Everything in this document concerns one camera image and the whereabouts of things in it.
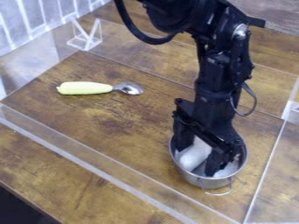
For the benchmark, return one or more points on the clear acrylic wall panel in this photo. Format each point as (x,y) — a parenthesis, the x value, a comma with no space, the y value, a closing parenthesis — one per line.
(275,203)

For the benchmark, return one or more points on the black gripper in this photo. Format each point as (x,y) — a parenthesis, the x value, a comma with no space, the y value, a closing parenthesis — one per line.
(205,118)

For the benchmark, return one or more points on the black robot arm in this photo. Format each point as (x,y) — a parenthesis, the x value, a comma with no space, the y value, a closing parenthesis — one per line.
(217,26)

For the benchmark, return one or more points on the silver metal pot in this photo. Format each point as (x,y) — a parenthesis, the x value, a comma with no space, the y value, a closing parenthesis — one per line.
(205,183)

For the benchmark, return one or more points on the clear acrylic triangle stand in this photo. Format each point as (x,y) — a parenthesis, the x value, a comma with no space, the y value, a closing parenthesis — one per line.
(84,41)

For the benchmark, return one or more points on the yellow handled metal spoon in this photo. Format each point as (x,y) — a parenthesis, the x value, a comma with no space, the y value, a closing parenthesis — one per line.
(93,88)

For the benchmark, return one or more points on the white red plush mushroom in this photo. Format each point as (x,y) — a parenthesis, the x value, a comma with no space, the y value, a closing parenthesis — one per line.
(192,159)

